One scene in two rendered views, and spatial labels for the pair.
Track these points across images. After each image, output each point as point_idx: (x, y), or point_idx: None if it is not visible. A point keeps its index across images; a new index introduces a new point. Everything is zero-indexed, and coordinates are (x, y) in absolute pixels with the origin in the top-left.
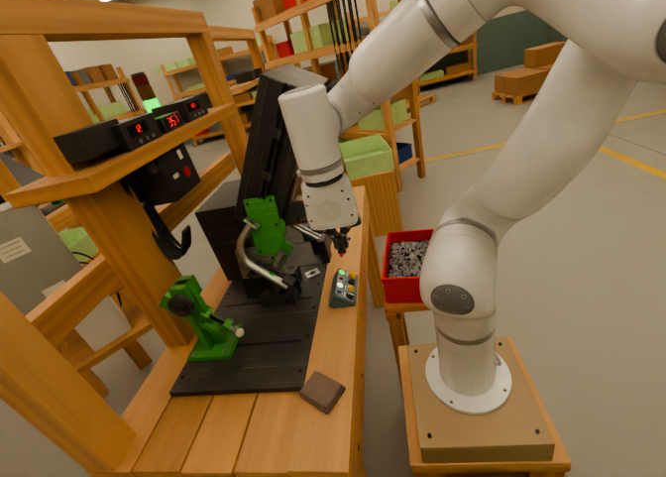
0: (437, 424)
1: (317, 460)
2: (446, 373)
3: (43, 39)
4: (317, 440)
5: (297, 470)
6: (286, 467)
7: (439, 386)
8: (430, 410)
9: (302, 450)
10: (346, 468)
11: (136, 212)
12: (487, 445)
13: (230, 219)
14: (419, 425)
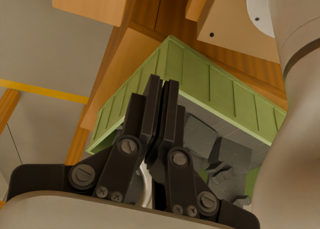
0: (226, 28)
1: (86, 9)
2: (271, 20)
3: None
4: None
5: (65, 10)
6: None
7: None
8: (229, 13)
9: None
10: (118, 25)
11: None
12: (256, 56)
13: None
14: (207, 23)
